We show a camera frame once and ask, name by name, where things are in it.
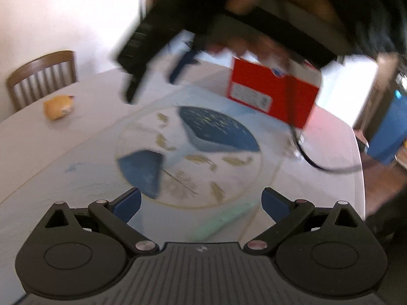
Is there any blue bin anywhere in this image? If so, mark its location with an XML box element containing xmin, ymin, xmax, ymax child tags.
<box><xmin>369</xmin><ymin>92</ymin><xmax>407</xmax><ymax>166</ymax></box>

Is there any white marble desktop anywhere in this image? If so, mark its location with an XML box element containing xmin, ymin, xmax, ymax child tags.
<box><xmin>0</xmin><ymin>60</ymin><xmax>366</xmax><ymax>305</ymax></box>

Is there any wooden slatted chair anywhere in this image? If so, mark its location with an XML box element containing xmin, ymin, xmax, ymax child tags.
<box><xmin>6</xmin><ymin>50</ymin><xmax>78</xmax><ymax>112</ymax></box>

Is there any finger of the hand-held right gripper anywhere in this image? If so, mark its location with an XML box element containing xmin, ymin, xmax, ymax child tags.
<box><xmin>122</xmin><ymin>67</ymin><xmax>148</xmax><ymax>105</ymax></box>
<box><xmin>168</xmin><ymin>48</ymin><xmax>199</xmax><ymax>85</ymax></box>

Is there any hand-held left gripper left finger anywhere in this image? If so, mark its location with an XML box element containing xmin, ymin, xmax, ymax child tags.
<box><xmin>45</xmin><ymin>187</ymin><xmax>159</xmax><ymax>256</ymax></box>

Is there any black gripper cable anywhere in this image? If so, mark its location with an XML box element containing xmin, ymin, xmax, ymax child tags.
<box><xmin>284</xmin><ymin>67</ymin><xmax>363</xmax><ymax>175</ymax></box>

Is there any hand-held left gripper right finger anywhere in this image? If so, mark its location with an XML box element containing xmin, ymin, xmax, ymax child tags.
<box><xmin>244</xmin><ymin>187</ymin><xmax>361</xmax><ymax>256</ymax></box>

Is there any yellow cat toy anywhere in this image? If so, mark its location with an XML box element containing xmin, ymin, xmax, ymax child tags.
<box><xmin>43</xmin><ymin>95</ymin><xmax>75</xmax><ymax>120</ymax></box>

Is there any red cardboard box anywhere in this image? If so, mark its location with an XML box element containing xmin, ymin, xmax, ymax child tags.
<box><xmin>225</xmin><ymin>55</ymin><xmax>322</xmax><ymax>130</ymax></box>

